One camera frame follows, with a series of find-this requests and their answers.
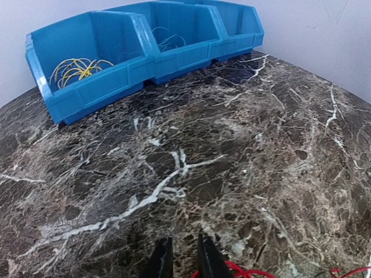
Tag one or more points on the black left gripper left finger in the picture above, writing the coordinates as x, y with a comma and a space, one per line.
160, 263

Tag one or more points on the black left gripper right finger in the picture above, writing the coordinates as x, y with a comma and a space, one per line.
210, 262

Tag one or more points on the left blue storage bin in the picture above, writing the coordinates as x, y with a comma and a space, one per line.
88, 61

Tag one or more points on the blue storage bin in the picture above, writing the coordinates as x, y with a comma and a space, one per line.
183, 37
241, 28
88, 61

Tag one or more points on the middle blue storage bin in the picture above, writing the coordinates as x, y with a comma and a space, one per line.
183, 37

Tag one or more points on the right blue storage bin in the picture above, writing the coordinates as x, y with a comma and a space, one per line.
241, 28

